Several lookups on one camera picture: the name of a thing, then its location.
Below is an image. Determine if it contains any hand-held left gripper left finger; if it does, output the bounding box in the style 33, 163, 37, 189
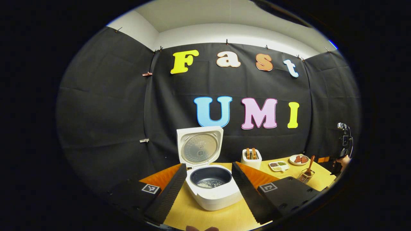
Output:
106, 163, 187, 225

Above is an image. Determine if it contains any white toaster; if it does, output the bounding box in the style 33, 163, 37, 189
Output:
241, 148, 262, 170

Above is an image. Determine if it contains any wire chopstick holder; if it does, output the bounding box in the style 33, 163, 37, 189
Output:
297, 169, 315, 184

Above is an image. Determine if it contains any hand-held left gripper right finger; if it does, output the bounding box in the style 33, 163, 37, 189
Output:
231, 161, 321, 225

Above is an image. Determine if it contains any black backdrop cloth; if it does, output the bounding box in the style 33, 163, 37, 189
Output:
56, 26, 362, 193

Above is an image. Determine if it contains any white rice cooker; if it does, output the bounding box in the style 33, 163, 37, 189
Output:
176, 126, 243, 211

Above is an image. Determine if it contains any round white plate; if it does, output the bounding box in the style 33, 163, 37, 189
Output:
289, 154, 310, 166

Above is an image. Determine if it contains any white rice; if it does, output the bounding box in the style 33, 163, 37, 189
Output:
197, 180, 225, 189

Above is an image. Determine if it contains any divided white bean dish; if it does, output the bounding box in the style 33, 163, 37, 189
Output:
268, 161, 290, 172

